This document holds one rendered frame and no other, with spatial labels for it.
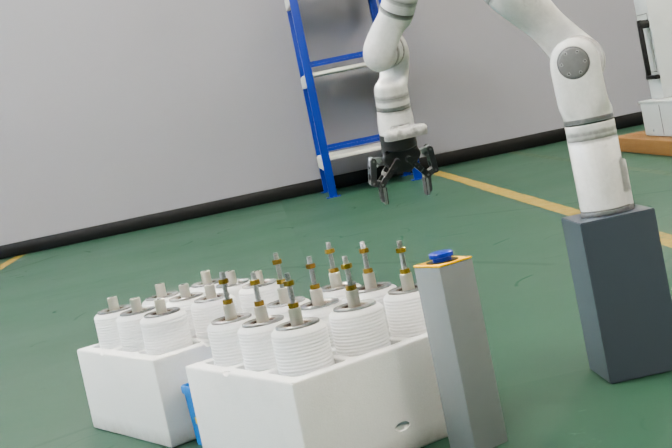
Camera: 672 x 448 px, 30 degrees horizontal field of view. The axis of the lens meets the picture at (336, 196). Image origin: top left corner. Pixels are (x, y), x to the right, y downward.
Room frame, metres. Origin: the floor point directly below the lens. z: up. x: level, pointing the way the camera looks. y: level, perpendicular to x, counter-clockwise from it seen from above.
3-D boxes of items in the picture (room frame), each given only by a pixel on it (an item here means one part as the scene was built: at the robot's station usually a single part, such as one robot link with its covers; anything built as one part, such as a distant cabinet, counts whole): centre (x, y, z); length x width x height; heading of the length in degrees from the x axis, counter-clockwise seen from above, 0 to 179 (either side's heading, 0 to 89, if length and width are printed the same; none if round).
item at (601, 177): (2.31, -0.49, 0.39); 0.09 x 0.09 x 0.17; 3
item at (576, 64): (2.31, -0.49, 0.54); 0.09 x 0.09 x 0.17; 68
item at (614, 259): (2.31, -0.49, 0.15); 0.14 x 0.14 x 0.30; 3
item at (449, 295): (2.03, -0.15, 0.16); 0.07 x 0.07 x 0.31; 32
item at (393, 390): (2.24, 0.07, 0.09); 0.39 x 0.39 x 0.18; 32
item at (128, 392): (2.70, 0.36, 0.09); 0.39 x 0.39 x 0.18; 34
